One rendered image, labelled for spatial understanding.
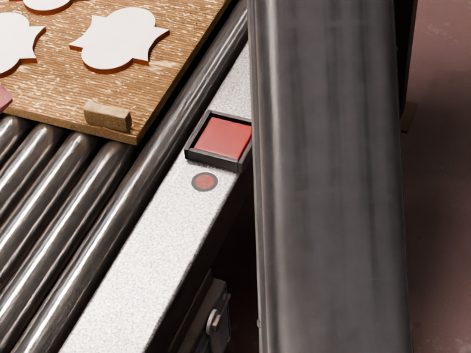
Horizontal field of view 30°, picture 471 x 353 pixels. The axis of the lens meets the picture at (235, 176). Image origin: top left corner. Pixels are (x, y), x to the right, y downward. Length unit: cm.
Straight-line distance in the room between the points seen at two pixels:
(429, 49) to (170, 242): 182
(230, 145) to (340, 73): 74
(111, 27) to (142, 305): 45
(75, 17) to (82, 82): 14
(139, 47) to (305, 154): 88
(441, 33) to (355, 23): 245
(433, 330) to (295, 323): 171
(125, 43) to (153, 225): 30
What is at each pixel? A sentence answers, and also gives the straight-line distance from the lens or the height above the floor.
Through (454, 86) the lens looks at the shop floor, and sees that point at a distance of 259.
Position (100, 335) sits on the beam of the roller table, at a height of 92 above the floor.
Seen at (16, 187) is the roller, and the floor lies 91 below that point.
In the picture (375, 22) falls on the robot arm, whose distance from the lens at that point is 33.
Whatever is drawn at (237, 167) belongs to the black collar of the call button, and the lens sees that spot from 104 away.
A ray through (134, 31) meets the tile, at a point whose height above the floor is 95.
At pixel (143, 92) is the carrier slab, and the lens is 113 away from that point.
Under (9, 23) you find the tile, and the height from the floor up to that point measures 95.
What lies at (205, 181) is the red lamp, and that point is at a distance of 104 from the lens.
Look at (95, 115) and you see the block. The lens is 108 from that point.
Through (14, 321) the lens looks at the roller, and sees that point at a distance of 96.
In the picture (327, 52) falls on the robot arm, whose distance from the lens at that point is 33.
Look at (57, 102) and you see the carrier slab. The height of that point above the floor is 94.
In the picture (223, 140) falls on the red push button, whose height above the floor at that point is 93.
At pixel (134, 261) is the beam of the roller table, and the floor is 91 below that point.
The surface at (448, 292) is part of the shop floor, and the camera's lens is 209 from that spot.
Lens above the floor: 167
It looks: 47 degrees down
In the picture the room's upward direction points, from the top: 4 degrees counter-clockwise
